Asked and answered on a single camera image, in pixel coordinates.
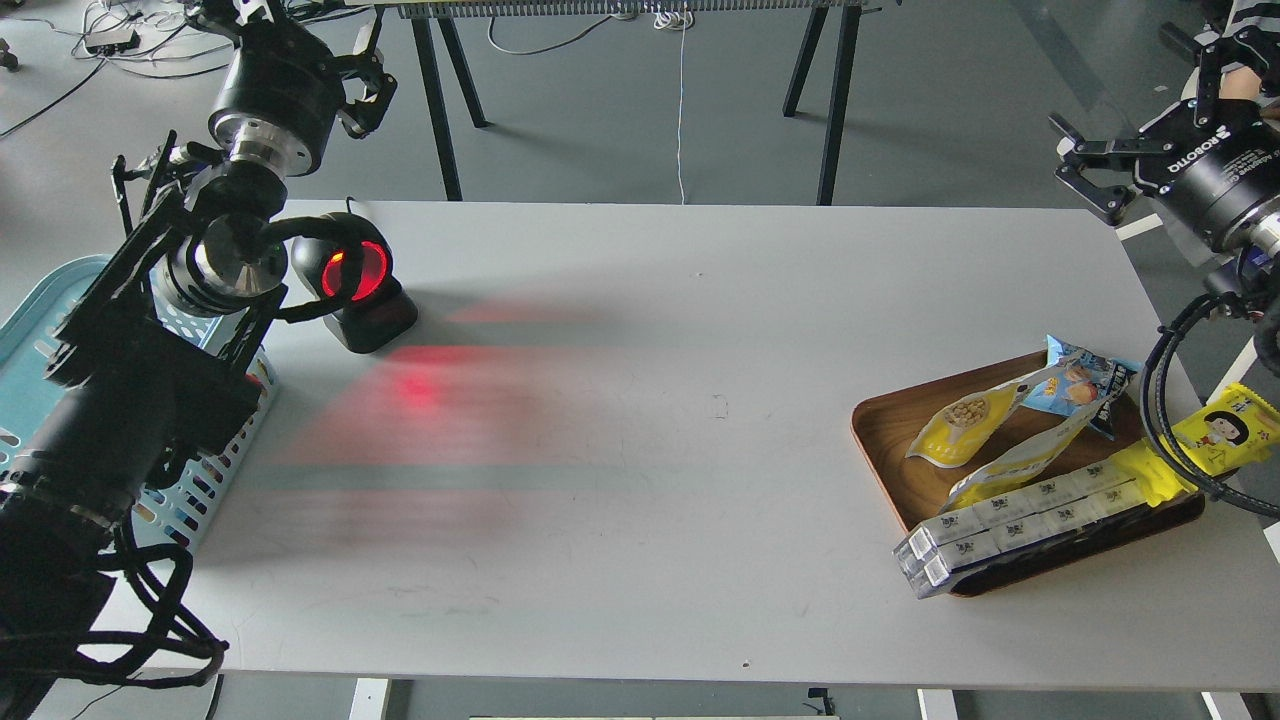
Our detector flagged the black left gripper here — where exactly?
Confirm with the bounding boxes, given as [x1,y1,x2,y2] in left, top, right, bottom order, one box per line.
[207,1,398,178]

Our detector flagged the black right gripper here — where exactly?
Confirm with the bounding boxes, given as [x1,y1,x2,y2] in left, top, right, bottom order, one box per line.
[1048,22,1280,251]

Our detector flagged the yellow chickpea snack pouch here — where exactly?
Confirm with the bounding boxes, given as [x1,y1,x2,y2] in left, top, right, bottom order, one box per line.
[906,364,1060,469]

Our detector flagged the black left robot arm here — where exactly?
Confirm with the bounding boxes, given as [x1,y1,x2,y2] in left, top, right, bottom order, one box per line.
[3,1,419,719]

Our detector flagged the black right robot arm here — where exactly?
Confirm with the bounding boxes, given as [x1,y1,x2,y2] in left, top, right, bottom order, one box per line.
[1050,23,1279,518]

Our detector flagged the blue snack packet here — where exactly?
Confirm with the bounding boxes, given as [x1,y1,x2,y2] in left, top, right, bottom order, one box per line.
[1021,334,1140,439]

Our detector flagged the yellow cartoon snack bag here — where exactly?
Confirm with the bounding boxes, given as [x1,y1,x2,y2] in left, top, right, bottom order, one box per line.
[1105,383,1280,509]

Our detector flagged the yellow white snack pouch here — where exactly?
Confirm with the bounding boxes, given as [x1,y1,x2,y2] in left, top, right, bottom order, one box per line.
[938,395,1112,514]

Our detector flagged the light blue plastic basket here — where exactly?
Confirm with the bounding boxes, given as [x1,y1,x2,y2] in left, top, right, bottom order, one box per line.
[1,254,276,553]

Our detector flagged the white boxed snack pack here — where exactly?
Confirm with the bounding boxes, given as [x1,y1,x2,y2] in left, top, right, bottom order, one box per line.
[893,461,1147,600]

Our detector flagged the seated person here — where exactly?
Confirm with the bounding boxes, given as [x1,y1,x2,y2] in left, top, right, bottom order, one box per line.
[1196,1,1279,119]

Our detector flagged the black table trestle legs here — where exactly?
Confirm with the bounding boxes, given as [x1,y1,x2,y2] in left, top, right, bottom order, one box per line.
[346,0,886,208]

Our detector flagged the black barcode scanner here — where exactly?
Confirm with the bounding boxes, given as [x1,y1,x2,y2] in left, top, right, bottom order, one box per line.
[291,211,419,354]

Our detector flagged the brown wooden tray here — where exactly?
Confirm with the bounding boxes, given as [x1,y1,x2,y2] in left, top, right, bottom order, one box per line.
[851,350,1206,597]

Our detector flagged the floor cables and adapter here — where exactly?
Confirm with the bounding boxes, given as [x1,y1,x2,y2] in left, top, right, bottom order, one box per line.
[0,0,241,141]

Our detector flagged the white hanging cable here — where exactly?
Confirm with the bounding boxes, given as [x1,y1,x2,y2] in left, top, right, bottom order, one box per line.
[654,8,698,206]

